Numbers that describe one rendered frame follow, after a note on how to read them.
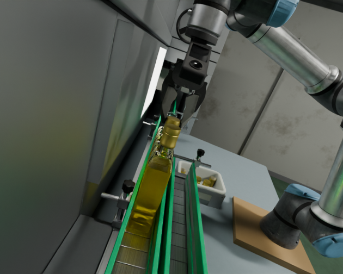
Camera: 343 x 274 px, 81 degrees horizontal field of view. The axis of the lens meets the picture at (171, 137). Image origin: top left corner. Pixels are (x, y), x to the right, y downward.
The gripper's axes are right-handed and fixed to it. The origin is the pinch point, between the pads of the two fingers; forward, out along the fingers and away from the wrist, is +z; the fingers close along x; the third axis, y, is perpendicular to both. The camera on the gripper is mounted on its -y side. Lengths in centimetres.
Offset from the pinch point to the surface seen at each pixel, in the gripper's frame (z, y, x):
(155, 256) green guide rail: 18.8, -20.6, -3.5
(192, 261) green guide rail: 24.3, -15.4, -12.9
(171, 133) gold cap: 0.1, -7.6, 0.0
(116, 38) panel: -13.7, -8.0, 14.4
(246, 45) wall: -57, 278, -86
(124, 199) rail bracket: 18.5, -9.2, 5.3
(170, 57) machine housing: -11, 107, 8
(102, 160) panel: 10.8, -8.1, 12.4
